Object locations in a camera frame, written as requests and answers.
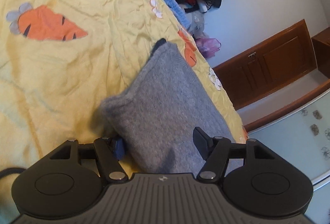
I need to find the grey and navy knit sweater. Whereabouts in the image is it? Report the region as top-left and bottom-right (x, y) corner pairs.
(99, 39), (232, 174)

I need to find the white wardrobe with flower decals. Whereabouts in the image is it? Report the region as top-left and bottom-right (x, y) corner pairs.
(249, 92), (329, 191)

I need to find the pink plastic bag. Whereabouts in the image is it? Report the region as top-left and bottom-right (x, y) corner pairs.
(195, 38), (222, 59)

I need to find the brown wooden door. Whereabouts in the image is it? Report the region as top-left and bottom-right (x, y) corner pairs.
(214, 20), (317, 110)

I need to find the clear plastic bag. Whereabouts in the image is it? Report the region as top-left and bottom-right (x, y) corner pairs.
(186, 10), (209, 39)

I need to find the yellow carrot print quilt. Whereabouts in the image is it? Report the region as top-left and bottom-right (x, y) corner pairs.
(1, 0), (246, 169)

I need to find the light blue folded towel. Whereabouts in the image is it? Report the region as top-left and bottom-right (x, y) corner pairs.
(163, 0), (191, 30)

